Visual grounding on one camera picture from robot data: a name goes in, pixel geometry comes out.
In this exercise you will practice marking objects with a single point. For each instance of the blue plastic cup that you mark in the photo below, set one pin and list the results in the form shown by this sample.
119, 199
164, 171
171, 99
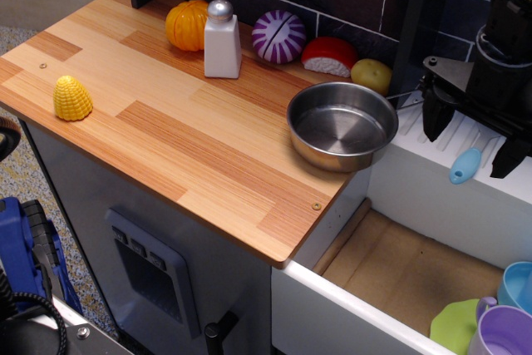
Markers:
515, 286

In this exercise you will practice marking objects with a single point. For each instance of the white sink basin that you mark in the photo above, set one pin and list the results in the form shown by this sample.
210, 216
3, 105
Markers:
400, 244

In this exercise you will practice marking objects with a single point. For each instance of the yellow toy potato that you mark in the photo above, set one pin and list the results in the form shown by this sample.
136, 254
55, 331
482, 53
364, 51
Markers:
372, 74

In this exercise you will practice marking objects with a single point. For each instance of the grey toy oven door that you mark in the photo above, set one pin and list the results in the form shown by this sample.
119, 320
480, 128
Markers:
158, 305

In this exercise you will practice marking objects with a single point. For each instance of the white salt shaker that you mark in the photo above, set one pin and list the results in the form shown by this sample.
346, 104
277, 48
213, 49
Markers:
222, 47

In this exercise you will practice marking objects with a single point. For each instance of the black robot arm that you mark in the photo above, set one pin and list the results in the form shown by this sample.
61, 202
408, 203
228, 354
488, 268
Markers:
506, 36

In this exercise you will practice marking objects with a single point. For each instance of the blue black clamp tool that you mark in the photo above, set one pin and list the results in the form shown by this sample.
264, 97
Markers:
31, 253

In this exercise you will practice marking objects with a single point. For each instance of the light blue handled spatula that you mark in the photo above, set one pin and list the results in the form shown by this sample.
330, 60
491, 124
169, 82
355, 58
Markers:
468, 162

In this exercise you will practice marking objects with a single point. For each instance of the orange toy pumpkin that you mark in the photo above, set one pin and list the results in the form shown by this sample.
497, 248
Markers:
185, 23

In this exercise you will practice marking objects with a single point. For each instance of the green plastic plate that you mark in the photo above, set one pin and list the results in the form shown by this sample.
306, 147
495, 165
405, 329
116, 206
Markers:
454, 327

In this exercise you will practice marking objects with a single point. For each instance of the purple toy onion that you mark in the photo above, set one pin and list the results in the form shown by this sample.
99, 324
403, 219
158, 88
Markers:
279, 37

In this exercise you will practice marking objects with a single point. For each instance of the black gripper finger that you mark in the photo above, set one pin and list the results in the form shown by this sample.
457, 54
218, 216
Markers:
509, 156
438, 110

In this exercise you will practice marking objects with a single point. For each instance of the red toy cheese wedge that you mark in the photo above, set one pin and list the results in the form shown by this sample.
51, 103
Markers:
330, 55

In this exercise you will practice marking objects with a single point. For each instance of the silver metal pan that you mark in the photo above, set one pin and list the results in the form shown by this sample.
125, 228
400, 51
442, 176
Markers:
341, 127

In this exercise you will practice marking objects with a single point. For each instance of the purple plastic cup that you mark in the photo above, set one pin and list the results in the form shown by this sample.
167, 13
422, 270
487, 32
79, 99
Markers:
501, 329

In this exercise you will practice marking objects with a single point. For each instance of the yellow toy corn cob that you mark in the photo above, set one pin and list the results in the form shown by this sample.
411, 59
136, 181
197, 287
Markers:
71, 100

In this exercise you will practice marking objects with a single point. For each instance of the white dish drying rack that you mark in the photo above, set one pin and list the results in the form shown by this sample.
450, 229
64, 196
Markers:
460, 135

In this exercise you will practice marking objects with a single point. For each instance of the black metal gripper body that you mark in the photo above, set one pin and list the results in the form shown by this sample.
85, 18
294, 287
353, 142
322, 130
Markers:
495, 94

